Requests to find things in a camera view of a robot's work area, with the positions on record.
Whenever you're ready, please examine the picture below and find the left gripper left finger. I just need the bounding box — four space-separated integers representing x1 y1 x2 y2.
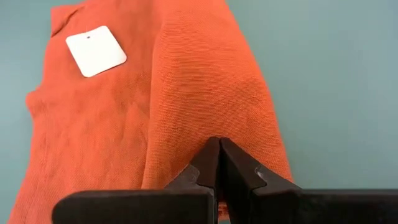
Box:
52 136 221 224

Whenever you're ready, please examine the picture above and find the orange towel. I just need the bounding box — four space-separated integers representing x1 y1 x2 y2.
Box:
7 0 295 224

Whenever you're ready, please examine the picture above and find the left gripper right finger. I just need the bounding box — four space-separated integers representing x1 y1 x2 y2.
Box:
221 138 398 224

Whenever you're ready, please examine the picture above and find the green table mat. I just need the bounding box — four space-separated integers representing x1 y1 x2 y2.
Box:
0 0 398 224

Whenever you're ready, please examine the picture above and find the white square paper tag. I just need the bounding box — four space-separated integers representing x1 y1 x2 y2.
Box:
65 25 128 78

